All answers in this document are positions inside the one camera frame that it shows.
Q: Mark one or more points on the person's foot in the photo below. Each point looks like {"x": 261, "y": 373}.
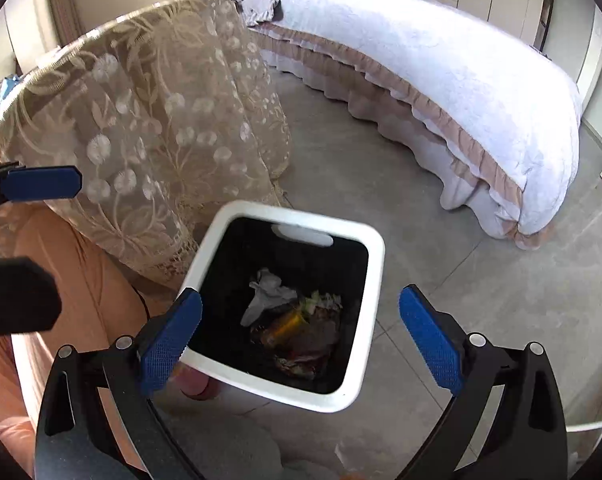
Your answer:
{"x": 196, "y": 384}

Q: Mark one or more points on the blue snack bag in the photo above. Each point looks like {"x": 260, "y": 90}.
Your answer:
{"x": 8, "y": 90}

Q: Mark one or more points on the paper wrapper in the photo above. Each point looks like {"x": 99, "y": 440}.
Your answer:
{"x": 301, "y": 362}

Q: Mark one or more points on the bed with lavender cover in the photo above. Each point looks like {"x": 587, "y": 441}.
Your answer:
{"x": 431, "y": 85}

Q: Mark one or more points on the white trash bin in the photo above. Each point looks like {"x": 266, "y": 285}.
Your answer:
{"x": 301, "y": 215}

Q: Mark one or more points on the yellow snack pack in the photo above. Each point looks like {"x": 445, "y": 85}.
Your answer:
{"x": 286, "y": 327}

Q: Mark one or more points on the round table, embroidered cloth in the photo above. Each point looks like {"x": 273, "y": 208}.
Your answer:
{"x": 146, "y": 110}

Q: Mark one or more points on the pale snack bag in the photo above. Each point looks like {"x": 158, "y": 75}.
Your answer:
{"x": 323, "y": 302}

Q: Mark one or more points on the white tissue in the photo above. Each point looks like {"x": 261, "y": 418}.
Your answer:
{"x": 266, "y": 295}

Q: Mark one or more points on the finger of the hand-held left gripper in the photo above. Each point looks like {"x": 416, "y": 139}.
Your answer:
{"x": 41, "y": 183}
{"x": 16, "y": 295}

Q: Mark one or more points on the lavender blanket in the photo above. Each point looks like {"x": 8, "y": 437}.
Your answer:
{"x": 266, "y": 2}

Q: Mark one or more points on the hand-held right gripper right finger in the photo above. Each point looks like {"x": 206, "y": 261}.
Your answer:
{"x": 431, "y": 342}

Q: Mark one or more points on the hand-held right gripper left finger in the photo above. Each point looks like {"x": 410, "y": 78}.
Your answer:
{"x": 173, "y": 345}

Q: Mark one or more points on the person's leg in orange pants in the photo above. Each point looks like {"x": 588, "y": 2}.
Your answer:
{"x": 66, "y": 280}

